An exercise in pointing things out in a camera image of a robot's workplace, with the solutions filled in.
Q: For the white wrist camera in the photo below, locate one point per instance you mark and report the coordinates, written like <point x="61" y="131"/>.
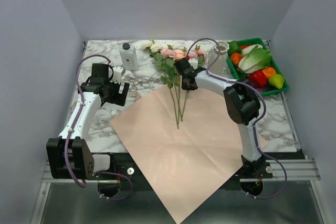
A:
<point x="118" y="73"/>
<point x="193" y="61"/>

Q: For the cream ribbon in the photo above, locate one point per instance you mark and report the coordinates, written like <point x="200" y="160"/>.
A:
<point x="133" y="94"/>

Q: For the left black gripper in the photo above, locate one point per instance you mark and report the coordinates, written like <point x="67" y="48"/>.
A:
<point x="116" y="98"/>

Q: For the green plastic basket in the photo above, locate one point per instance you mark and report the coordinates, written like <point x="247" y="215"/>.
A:
<point x="247" y="45"/>

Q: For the white bottle black cap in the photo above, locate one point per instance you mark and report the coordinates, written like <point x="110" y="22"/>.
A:
<point x="129" y="57"/>

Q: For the green toy pear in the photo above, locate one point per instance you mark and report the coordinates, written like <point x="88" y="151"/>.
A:
<point x="277" y="81"/>

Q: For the aluminium frame rail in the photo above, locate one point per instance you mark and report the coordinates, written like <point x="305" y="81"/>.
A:
<point x="296" y="169"/>

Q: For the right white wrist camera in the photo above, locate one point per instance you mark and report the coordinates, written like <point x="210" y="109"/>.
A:
<point x="193" y="61"/>

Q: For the purple toy eggplant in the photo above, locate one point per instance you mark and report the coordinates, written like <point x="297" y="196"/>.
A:
<point x="264" y="89"/>

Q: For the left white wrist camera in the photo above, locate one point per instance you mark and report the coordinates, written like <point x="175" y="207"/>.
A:
<point x="118" y="73"/>

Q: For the green toy pepper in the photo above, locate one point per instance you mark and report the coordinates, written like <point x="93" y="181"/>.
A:
<point x="234" y="47"/>

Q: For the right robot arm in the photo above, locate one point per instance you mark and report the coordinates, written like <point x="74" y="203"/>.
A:
<point x="242" y="106"/>

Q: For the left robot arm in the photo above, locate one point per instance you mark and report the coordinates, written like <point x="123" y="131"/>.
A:
<point x="69" y="155"/>

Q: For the white rose stem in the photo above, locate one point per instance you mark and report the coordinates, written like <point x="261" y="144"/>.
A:
<point x="154" y="52"/>

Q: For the pink rose stem with bud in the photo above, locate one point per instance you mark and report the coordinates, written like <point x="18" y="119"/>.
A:
<point x="197" y="53"/>

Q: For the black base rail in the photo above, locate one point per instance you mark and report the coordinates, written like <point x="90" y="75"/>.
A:
<point x="129" y="176"/>

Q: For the red toy pepper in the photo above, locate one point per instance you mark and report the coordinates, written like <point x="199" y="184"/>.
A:
<point x="258" y="79"/>

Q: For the orange toy fruit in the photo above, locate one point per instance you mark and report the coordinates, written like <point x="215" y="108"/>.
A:
<point x="268" y="72"/>

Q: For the pink wrapping paper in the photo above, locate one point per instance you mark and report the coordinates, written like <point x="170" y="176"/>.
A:
<point x="186" y="162"/>

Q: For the toy napa cabbage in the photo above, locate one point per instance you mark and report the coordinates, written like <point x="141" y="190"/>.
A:
<point x="257" y="59"/>

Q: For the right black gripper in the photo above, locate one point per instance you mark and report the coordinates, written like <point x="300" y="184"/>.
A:
<point x="185" y="87"/>

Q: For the white ribbed vase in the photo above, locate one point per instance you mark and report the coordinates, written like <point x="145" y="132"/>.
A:
<point x="217" y="57"/>

